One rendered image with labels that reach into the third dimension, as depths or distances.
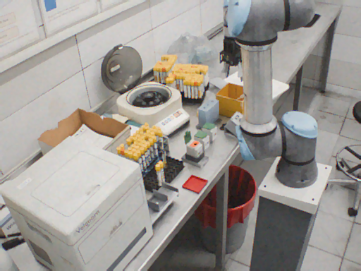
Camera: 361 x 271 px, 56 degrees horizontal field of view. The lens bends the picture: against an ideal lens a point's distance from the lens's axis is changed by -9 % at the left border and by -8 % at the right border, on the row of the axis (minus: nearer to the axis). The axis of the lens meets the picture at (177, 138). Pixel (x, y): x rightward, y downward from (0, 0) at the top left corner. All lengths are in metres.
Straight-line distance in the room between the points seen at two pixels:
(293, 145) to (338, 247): 1.26
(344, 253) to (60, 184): 1.76
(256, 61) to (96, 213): 0.56
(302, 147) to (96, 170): 0.63
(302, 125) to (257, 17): 0.39
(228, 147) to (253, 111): 0.42
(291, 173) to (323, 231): 1.17
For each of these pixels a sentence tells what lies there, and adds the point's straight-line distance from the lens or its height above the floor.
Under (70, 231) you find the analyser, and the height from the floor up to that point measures 1.17.
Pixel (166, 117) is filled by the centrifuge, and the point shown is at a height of 0.93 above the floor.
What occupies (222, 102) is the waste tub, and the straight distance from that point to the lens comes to 1.60.
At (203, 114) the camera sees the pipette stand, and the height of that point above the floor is 0.95.
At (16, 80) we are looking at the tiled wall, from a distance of 1.40.
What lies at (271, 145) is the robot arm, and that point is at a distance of 1.13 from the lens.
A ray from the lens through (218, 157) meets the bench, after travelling 1.41.
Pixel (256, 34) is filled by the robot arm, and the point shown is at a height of 1.45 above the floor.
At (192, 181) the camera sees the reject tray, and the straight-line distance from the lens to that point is 1.31.
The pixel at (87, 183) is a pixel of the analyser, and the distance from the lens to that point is 0.92.
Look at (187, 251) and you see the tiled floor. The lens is 2.18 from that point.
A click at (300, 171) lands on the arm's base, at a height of 0.98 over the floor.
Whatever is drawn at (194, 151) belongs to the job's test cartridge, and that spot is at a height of 0.94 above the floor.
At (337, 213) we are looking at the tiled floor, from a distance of 2.49.
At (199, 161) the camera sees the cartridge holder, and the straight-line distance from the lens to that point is 1.37.
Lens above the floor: 1.77
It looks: 36 degrees down
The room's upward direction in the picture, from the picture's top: 5 degrees counter-clockwise
